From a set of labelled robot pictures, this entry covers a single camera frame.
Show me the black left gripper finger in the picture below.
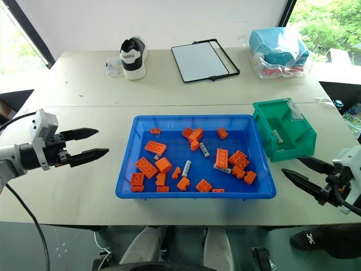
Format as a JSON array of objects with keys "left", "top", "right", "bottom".
[
  {"left": 61, "top": 127, "right": 100, "bottom": 142},
  {"left": 69, "top": 148, "right": 110, "bottom": 168}
]

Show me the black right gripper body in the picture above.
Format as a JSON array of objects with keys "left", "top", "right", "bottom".
[{"left": 318, "top": 165, "right": 354, "bottom": 209}]

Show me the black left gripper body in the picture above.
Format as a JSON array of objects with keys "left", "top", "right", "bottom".
[{"left": 42, "top": 132, "right": 73, "bottom": 169}]

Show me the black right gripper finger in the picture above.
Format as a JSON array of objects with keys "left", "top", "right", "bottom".
[
  {"left": 295, "top": 155, "right": 337, "bottom": 177},
  {"left": 280, "top": 167, "right": 329, "bottom": 199}
]

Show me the green plastic bin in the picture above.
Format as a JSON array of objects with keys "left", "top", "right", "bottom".
[{"left": 252, "top": 97, "right": 318, "bottom": 163}]

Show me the black shoe with white logo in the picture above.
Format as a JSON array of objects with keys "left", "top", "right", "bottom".
[{"left": 290, "top": 224, "right": 361, "bottom": 260}]

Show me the dark side table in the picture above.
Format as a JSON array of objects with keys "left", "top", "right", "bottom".
[
  {"left": 318, "top": 81, "right": 361, "bottom": 116},
  {"left": 0, "top": 89, "right": 35, "bottom": 125}
]

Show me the clear plastic container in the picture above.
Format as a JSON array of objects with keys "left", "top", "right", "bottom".
[{"left": 105, "top": 55, "right": 125, "bottom": 79}]

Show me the black and white sneaker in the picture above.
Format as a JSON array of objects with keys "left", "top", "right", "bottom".
[{"left": 119, "top": 36, "right": 149, "bottom": 81}]

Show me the clear plastic bag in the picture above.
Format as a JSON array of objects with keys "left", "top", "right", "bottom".
[{"left": 239, "top": 27, "right": 314, "bottom": 80}]

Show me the orange four-stud building brick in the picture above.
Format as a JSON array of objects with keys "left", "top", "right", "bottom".
[{"left": 195, "top": 178, "right": 213, "bottom": 193}]

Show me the grey left robot leg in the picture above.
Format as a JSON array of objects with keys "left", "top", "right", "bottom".
[{"left": 119, "top": 225, "right": 168, "bottom": 266}]

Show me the grey robot leg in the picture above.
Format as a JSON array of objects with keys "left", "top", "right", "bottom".
[
  {"left": 119, "top": 225, "right": 168, "bottom": 266},
  {"left": 203, "top": 225, "right": 235, "bottom": 271}
]

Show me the grey right robot leg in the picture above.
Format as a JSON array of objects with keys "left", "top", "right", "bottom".
[{"left": 203, "top": 225, "right": 235, "bottom": 271}]

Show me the blue plastic tray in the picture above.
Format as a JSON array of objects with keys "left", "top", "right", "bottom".
[{"left": 115, "top": 113, "right": 278, "bottom": 202}]

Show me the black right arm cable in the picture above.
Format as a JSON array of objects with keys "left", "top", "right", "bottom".
[{"left": 333, "top": 185, "right": 361, "bottom": 217}]

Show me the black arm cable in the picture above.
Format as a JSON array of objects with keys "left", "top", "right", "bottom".
[
  {"left": 0, "top": 111, "right": 38, "bottom": 134},
  {"left": 333, "top": 185, "right": 361, "bottom": 217}
]

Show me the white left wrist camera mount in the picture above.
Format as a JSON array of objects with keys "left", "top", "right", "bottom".
[{"left": 29, "top": 108, "right": 59, "bottom": 171}]

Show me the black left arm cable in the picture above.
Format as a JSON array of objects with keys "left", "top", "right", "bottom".
[{"left": 0, "top": 111, "right": 38, "bottom": 134}]

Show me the black hanging robot cable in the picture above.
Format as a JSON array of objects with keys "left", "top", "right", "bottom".
[{"left": 5, "top": 182, "right": 51, "bottom": 271}]

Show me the black floor bracket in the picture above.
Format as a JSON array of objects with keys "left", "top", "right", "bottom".
[{"left": 251, "top": 246, "right": 272, "bottom": 271}]

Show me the white floor cable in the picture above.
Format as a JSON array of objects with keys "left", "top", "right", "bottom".
[{"left": 94, "top": 230, "right": 113, "bottom": 262}]

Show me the black window frame post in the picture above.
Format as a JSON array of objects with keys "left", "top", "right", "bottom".
[
  {"left": 277, "top": 0, "right": 298, "bottom": 29},
  {"left": 5, "top": 0, "right": 56, "bottom": 69}
]

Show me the whiteboard with black frame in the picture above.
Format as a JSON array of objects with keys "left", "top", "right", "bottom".
[{"left": 170, "top": 38, "right": 241, "bottom": 84}]

